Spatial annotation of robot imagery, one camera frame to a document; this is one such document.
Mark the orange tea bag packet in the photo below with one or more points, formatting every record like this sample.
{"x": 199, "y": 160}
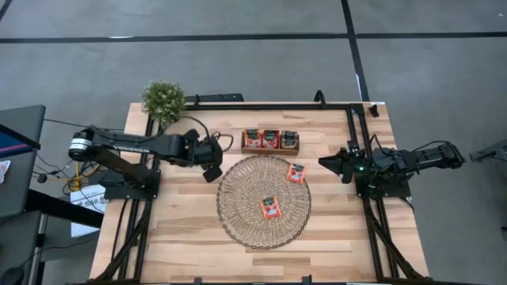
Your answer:
{"x": 270, "y": 208}
{"x": 296, "y": 174}
{"x": 252, "y": 139}

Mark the beige tea bag packet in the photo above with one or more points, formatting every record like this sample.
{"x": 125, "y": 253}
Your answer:
{"x": 289, "y": 140}

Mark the black beam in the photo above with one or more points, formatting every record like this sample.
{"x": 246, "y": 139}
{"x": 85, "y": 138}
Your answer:
{"x": 59, "y": 206}

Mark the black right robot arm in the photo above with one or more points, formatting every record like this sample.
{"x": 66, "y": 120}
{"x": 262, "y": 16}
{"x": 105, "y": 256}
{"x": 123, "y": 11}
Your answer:
{"x": 435, "y": 158}

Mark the red tea bag packet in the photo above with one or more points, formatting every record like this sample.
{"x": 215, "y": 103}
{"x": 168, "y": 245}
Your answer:
{"x": 271, "y": 139}

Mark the grey desk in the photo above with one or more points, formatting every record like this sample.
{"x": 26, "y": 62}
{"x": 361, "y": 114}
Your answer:
{"x": 21, "y": 186}
{"x": 16, "y": 241}

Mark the black flat bar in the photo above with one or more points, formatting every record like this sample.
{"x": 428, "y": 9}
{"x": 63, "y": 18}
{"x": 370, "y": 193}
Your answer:
{"x": 222, "y": 97}

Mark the black arched clamp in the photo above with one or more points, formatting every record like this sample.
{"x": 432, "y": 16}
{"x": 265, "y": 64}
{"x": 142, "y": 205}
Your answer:
{"x": 316, "y": 97}

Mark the black-framed blue screen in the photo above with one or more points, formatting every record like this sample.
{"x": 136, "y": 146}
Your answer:
{"x": 12, "y": 148}

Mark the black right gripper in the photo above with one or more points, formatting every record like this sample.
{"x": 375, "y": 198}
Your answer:
{"x": 358, "y": 166}

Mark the round woven placemat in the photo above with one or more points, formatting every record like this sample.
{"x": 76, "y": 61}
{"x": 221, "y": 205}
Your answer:
{"x": 245, "y": 221}

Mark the black computer mouse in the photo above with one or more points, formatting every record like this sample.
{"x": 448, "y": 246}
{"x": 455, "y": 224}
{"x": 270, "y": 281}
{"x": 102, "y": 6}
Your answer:
{"x": 12, "y": 275}

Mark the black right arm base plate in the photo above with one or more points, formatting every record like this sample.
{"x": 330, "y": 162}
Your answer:
{"x": 400, "y": 192}

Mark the white printed cardboard box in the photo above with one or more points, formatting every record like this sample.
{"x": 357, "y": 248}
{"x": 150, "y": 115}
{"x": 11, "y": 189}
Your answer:
{"x": 85, "y": 231}

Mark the grey metal stand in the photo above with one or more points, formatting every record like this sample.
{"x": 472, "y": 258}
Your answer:
{"x": 495, "y": 149}

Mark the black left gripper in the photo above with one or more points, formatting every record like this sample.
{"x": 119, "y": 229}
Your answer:
{"x": 196, "y": 150}

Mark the white paper sheet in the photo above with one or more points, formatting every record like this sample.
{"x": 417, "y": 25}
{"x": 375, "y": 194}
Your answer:
{"x": 3, "y": 170}

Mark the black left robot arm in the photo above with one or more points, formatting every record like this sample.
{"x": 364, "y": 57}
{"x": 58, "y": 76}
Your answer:
{"x": 138, "y": 144}

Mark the wooden three-compartment box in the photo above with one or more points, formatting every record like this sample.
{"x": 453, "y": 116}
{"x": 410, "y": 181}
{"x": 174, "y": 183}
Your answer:
{"x": 269, "y": 152}

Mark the black table edge bracket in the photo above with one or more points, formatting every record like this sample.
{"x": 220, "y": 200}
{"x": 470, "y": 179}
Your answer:
{"x": 307, "y": 280}
{"x": 197, "y": 281}

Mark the small black bracket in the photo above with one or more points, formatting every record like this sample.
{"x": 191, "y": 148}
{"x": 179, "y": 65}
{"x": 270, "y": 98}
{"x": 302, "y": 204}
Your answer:
{"x": 373, "y": 111}

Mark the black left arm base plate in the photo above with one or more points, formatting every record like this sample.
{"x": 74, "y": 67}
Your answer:
{"x": 119, "y": 194}

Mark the green potted plant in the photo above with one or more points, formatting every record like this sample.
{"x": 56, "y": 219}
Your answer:
{"x": 163, "y": 102}

